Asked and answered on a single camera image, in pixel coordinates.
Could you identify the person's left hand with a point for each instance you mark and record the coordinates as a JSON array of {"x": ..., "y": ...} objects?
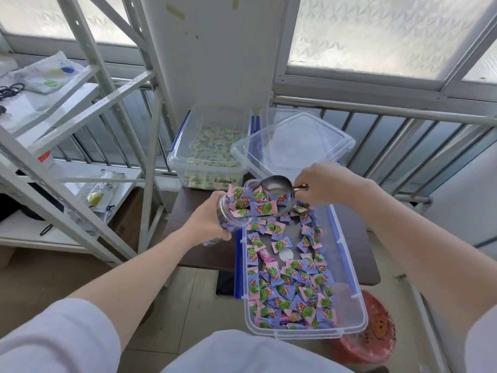
[{"x": 204, "y": 225}]

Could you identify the metal balcony railing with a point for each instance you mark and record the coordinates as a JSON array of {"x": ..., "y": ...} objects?
[{"x": 388, "y": 108}]

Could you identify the person's left thumb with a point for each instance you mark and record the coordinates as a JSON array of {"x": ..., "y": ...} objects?
[{"x": 218, "y": 195}]

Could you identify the white round disc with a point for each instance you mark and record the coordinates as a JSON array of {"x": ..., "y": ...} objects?
[{"x": 287, "y": 255}]

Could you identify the person's right hand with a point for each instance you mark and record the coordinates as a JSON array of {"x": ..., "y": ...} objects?
[{"x": 334, "y": 184}]

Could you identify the red plastic basket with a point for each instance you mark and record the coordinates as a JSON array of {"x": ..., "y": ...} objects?
[{"x": 372, "y": 330}]

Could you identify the heap of scooped purple candies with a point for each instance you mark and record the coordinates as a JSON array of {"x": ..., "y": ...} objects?
[{"x": 264, "y": 201}]

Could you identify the brown cardboard box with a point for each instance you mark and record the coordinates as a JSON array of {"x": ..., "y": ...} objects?
[{"x": 130, "y": 221}]

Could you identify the clear packet with green label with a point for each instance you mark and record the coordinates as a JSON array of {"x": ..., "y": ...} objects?
[{"x": 97, "y": 194}]

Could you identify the white metal shelf rack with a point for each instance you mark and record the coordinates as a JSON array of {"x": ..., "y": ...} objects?
[{"x": 93, "y": 108}]

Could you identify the metal scoop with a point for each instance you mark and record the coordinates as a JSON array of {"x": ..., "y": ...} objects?
[{"x": 277, "y": 186}]

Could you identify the person's right forearm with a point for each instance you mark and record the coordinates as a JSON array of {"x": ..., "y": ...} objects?
[{"x": 427, "y": 260}]

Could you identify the pile of green wrapped candies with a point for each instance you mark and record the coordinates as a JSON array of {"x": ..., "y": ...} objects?
[{"x": 211, "y": 151}]

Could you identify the dark brown small table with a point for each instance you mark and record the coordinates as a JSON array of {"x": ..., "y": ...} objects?
[{"x": 194, "y": 244}]

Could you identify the person's left forearm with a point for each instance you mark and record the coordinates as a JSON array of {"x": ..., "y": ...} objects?
[{"x": 136, "y": 271}]

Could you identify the pile of purple wrapped candies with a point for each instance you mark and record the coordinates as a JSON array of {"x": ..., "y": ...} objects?
[{"x": 289, "y": 279}]

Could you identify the person's right fingers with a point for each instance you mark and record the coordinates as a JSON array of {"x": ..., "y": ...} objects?
[{"x": 302, "y": 186}]

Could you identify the long clear plastic storage bin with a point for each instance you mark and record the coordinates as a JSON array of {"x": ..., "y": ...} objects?
[{"x": 345, "y": 268}]

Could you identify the person's white shirt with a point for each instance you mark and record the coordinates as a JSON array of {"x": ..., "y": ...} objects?
[{"x": 62, "y": 341}]

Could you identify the clear plastic bag with stickers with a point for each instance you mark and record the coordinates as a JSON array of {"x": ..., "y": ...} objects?
[{"x": 46, "y": 73}]

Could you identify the square clear plastic storage bin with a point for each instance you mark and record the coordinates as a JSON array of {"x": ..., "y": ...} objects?
[{"x": 182, "y": 155}]

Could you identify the clear plastic jar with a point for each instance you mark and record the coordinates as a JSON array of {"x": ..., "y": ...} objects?
[{"x": 229, "y": 213}]

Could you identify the black bag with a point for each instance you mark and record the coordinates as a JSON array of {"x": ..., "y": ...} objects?
[{"x": 23, "y": 205}]

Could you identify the clear plastic bin lid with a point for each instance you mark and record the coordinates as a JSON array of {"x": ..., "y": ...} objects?
[{"x": 295, "y": 147}]

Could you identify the frosted glass window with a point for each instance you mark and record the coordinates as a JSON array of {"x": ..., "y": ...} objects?
[
  {"x": 42, "y": 13},
  {"x": 388, "y": 31}
]

